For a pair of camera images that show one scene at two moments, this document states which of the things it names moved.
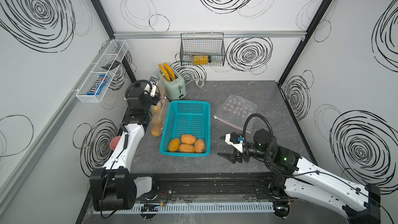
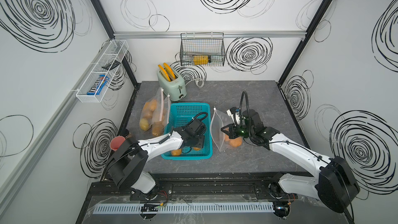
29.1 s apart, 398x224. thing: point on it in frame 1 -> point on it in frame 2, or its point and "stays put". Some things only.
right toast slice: [169, 71] stays put
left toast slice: [165, 73] stays put
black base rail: [216, 186] stays put
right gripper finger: [229, 156] -> [232, 134]
